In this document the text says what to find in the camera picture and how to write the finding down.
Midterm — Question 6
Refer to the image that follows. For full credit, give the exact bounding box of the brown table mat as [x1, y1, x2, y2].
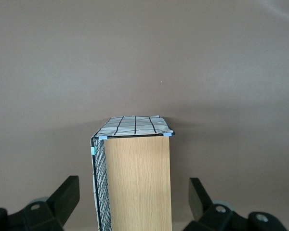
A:
[0, 0, 289, 231]

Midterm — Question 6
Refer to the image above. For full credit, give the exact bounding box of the wooden panel wire-mesh box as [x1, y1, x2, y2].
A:
[90, 115, 175, 231]

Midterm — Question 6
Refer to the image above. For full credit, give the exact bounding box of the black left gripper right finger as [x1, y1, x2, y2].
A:
[183, 177, 289, 231]

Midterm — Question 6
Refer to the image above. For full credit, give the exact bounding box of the light wooden step shelf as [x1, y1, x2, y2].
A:
[103, 134, 173, 231]

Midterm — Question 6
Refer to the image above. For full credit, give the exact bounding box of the black wire mesh basket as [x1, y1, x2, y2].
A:
[90, 129, 176, 231]

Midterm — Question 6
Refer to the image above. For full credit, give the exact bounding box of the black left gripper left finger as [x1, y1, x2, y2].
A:
[0, 175, 81, 231]

